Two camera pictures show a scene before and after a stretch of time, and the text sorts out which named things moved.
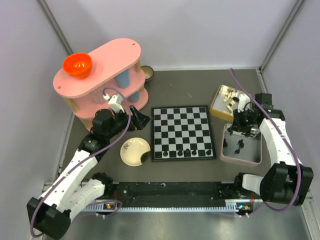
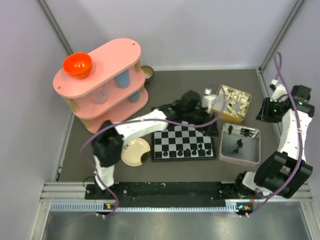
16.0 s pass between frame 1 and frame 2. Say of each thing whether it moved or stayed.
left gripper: moved
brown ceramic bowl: stayed
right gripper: moved
